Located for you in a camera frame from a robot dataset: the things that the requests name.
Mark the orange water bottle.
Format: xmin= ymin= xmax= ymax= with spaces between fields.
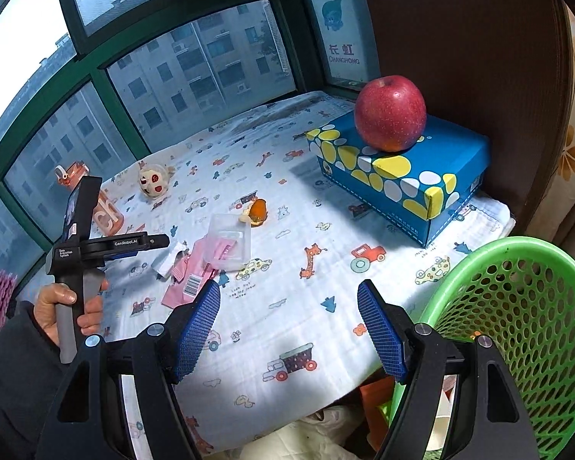
xmin=55 ymin=161 xmax=124 ymax=236

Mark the orange box under bed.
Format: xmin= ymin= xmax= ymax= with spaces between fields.
xmin=359 ymin=375 xmax=394 ymax=451

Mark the pink snack wrapper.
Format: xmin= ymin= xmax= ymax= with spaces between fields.
xmin=162 ymin=236 xmax=218 ymax=309

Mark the red apple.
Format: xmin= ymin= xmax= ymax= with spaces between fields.
xmin=354 ymin=75 xmax=427 ymax=153

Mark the brown wooden headboard panel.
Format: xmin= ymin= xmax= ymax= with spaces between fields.
xmin=366 ymin=0 xmax=575 ymax=230

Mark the blue yellow dotted shoe box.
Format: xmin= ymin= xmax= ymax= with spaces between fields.
xmin=306 ymin=111 xmax=490 ymax=247

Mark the cream quilted blanket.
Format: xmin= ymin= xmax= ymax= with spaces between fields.
xmin=225 ymin=405 xmax=363 ymax=460

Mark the small cream plush toy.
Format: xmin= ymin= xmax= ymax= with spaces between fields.
xmin=138 ymin=164 xmax=175 ymax=199

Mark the green window frame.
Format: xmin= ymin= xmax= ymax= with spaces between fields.
xmin=0 ymin=0 xmax=380 ymax=289

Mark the person's left hand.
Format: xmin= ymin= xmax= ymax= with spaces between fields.
xmin=33 ymin=277 xmax=111 ymax=347

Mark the dark sleeve left forearm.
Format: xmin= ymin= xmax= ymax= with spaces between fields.
xmin=0 ymin=301 xmax=66 ymax=459

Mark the green plastic mesh basket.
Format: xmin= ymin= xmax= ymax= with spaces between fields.
xmin=378 ymin=237 xmax=575 ymax=459

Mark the cartoon print white bed sheet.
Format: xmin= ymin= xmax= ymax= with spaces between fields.
xmin=102 ymin=92 xmax=514 ymax=458

